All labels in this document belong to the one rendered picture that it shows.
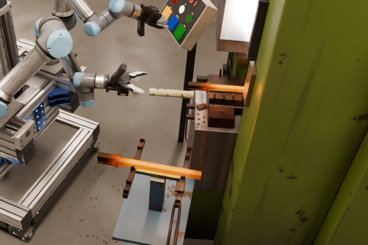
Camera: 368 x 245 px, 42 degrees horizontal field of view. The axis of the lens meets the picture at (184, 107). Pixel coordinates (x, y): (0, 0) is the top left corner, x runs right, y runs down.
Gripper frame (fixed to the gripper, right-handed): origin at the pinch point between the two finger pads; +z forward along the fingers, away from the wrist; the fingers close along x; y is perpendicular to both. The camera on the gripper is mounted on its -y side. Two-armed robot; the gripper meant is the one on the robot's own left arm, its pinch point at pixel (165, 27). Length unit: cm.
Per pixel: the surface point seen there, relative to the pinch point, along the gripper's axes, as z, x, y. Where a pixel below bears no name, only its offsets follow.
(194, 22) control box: 10.4, -5.3, 10.3
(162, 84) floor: 81, 72, -75
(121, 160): -38, -75, -33
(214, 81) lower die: 11.8, -42.4, -1.2
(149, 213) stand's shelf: -17, -86, -51
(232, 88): 15, -52, 3
